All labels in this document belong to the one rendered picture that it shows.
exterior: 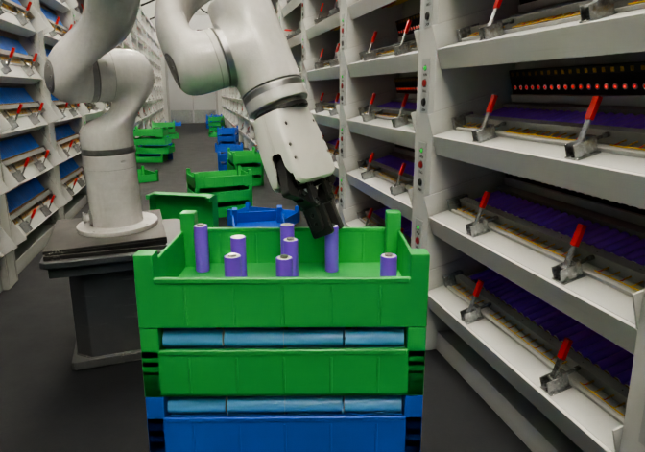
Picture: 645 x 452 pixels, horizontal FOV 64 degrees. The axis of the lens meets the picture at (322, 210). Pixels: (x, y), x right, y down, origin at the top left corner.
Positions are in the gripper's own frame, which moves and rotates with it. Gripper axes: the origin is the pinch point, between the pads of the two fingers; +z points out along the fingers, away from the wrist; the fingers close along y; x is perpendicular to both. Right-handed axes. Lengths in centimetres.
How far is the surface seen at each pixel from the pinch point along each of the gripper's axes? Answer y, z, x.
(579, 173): -23.3, 7.4, 28.1
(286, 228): 3.7, -0.6, -3.6
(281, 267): 14.9, 2.8, 2.3
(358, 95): -112, -34, -37
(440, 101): -58, -14, 4
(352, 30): -110, -55, -30
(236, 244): 11.6, -1.2, -5.4
